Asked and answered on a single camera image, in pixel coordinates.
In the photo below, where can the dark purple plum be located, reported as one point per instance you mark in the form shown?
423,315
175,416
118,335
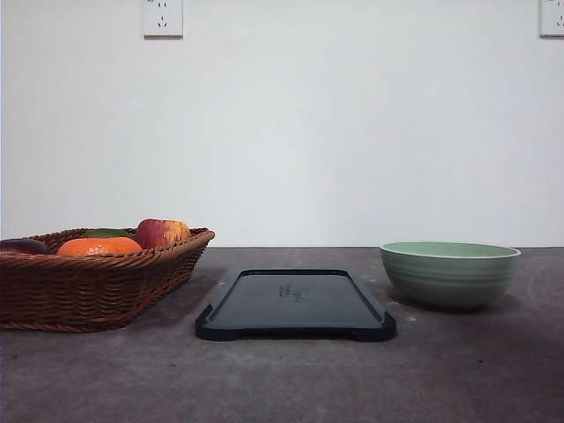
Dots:
23,246

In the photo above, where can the light green bowl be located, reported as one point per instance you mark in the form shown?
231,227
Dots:
449,274

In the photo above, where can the green avocado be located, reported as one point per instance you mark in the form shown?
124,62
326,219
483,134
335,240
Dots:
105,232

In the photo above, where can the red yellow apple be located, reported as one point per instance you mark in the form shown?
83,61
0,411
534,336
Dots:
161,233

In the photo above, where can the white wall socket right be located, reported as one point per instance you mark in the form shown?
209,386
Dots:
551,19

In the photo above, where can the dark rectangular tray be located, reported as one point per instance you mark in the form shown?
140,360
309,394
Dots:
295,303

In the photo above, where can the white wall socket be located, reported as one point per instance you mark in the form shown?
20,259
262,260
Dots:
551,19
162,20

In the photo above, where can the brown wicker basket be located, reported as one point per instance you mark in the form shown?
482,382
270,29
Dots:
91,279

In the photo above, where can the orange fruit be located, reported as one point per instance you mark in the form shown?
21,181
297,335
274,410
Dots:
98,246

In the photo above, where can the white wall socket left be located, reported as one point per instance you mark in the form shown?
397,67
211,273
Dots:
162,20

